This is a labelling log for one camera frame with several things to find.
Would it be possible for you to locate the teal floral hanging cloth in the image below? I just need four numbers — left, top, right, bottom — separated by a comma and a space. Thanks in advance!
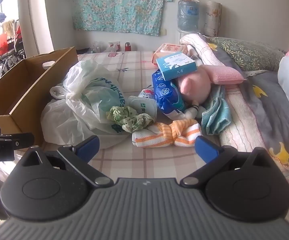
72, 0, 173, 36

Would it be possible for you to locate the pink textured towel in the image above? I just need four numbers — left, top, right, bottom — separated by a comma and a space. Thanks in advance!
209, 65, 246, 84

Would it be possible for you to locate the red and white plastic bag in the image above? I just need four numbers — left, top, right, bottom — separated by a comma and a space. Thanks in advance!
106, 42, 121, 53

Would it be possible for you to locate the green printed plastic bag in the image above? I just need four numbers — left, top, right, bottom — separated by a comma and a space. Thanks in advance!
81, 76, 135, 149

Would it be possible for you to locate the clear plastic bag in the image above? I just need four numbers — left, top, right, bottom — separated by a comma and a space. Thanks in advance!
88, 41, 107, 54

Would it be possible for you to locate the red hanging bag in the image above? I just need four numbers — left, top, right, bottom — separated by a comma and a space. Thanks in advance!
0, 32, 9, 55

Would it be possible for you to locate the metal drying rack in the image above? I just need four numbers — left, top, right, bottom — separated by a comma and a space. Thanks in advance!
0, 19, 26, 80

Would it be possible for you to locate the blue wet wipes pack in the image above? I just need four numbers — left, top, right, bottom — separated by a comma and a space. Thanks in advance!
151, 69, 188, 116

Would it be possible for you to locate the white water dispenser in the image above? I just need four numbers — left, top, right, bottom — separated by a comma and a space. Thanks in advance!
176, 29, 202, 40

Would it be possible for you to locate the green patterned cloth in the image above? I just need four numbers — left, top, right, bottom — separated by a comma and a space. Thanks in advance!
106, 106, 155, 133

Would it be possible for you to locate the blue water jug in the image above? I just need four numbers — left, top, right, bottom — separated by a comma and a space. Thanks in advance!
177, 0, 200, 32

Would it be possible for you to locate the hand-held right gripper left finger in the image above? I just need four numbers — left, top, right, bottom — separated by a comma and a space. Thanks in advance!
16, 135, 114, 187

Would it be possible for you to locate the light blue carton box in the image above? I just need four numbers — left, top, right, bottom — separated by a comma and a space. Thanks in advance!
156, 53, 198, 81

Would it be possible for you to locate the white red-print packet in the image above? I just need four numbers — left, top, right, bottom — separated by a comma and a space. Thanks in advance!
138, 88, 155, 99

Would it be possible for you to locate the grey quilt with yellow stars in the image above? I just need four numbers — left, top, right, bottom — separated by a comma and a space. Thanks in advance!
202, 35, 289, 180

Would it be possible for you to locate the white green-label tissue packet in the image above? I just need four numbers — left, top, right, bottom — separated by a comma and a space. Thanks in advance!
128, 95, 158, 121

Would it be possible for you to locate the green floral pillow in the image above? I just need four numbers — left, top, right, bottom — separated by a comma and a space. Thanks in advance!
208, 37, 285, 72

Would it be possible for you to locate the white striped blanket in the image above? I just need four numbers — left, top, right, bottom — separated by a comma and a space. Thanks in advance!
180, 33, 289, 178

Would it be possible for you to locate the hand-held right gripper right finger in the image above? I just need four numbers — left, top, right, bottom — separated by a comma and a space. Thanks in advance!
180, 135, 276, 187

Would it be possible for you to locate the rolled floral mat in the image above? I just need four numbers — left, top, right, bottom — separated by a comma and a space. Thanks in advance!
204, 1, 223, 37

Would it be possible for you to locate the pink plush toy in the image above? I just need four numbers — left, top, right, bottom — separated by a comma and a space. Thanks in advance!
179, 64, 219, 118

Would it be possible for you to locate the pink wet wipes pack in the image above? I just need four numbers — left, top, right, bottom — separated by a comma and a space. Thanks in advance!
152, 43, 189, 67

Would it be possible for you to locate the orange striped knotted towel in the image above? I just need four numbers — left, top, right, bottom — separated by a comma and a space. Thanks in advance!
132, 119, 202, 150

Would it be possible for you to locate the checked bed sheet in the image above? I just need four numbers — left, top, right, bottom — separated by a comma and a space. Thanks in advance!
0, 51, 223, 181

